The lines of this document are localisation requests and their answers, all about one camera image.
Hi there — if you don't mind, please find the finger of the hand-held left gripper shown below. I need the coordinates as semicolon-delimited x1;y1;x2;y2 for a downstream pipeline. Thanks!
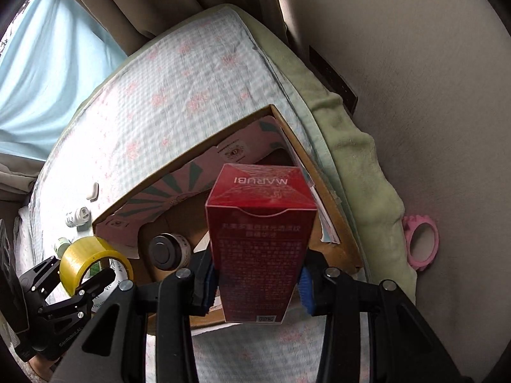
37;267;117;322
17;256;61;301

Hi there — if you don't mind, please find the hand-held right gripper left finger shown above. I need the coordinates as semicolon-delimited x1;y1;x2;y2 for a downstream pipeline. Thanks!
52;247;220;383

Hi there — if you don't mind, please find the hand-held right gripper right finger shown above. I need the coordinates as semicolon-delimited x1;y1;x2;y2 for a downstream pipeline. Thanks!
299;249;472;383

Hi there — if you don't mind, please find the red carton box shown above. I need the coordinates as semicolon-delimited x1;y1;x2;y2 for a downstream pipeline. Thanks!
205;163;319;325

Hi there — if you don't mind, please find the brown cardboard box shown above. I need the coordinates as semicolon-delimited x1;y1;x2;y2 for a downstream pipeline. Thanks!
91;104;365;333

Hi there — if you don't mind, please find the yellow tape roll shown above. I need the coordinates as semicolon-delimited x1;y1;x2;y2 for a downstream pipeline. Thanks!
58;236;135;298

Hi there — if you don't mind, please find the small green-capped bottle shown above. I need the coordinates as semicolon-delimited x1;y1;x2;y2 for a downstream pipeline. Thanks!
53;237;73;259

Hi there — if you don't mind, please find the jar with dark lid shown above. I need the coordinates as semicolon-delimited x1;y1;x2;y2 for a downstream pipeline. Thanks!
148;232;193;271

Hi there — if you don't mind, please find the small white bottle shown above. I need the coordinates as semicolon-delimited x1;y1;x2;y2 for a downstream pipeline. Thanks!
65;206;92;228

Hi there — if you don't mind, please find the white and blue booklet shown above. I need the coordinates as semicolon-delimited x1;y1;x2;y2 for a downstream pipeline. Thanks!
257;116;342;245

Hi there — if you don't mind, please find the green fleece blanket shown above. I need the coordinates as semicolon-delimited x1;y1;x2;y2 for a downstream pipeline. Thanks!
70;3;418;300

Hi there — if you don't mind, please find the floral white bed sheet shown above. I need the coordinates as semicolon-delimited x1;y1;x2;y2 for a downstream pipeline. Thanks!
14;7;364;383

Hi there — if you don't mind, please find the light blue curtain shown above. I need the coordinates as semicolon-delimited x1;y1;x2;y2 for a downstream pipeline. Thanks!
0;0;129;162

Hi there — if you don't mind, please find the pink ring toy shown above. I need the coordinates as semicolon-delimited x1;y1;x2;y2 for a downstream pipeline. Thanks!
402;214;440;273

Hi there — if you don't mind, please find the black wall socket panel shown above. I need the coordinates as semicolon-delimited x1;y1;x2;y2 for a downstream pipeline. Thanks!
309;45;359;115

